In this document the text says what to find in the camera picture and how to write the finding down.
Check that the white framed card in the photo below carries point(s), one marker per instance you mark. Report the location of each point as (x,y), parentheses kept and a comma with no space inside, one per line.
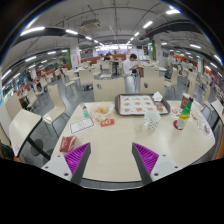
(81,125)

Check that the beige side table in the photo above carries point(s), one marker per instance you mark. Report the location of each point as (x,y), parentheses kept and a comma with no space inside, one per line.
(23,128)

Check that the small red sachet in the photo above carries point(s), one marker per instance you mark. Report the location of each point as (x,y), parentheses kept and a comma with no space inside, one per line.
(107,122)

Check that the printed red white leaflet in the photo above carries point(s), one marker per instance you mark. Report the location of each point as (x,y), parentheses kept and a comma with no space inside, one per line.
(175,112)

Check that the red paper carton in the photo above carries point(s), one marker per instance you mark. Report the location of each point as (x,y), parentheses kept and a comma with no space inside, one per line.
(185,100)

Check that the dark tray with paper liner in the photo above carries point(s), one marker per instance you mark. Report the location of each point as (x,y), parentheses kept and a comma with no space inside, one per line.
(140,105)

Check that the red paper packet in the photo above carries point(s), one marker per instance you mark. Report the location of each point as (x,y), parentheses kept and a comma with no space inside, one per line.
(67,144)

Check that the person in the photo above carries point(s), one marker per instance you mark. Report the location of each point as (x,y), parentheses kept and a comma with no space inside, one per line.
(130,71)
(107,57)

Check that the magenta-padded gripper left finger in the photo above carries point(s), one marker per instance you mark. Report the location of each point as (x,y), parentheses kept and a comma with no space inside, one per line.
(68,165)

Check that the small clear bottle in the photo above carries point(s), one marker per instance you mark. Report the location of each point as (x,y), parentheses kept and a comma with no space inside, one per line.
(85,110)

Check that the crumpled white tissue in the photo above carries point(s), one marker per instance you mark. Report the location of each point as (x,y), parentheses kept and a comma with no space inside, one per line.
(157,96)

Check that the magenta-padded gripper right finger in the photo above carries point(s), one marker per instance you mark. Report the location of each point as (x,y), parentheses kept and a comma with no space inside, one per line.
(156,166)

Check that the clear plastic wrapper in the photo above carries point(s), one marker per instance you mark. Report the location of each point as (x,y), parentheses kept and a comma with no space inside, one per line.
(203,126)

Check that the ceiling lights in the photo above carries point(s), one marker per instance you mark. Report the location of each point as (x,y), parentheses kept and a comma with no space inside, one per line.
(33,30)

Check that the flat round red coaster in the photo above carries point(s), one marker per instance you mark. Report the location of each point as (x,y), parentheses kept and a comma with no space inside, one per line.
(175,125)

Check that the clear plastic bag with food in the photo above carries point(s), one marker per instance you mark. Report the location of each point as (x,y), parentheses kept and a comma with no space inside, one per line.
(101,110)

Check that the ceiling air conditioner unit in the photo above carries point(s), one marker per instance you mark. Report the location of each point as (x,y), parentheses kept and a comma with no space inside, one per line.
(90,23)

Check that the beige wooden chair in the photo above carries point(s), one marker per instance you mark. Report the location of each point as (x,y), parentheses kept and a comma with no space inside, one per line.
(108,89)
(55,106)
(151,86)

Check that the green yellow drink bottle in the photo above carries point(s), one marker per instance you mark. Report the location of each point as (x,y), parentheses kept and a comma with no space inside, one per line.
(185,115)

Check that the white dotted paper cup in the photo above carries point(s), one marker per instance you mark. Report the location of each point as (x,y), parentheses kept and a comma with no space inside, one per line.
(152,120)

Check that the group of beige chairs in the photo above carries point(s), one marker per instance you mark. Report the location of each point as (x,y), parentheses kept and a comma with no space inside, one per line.
(85,75)

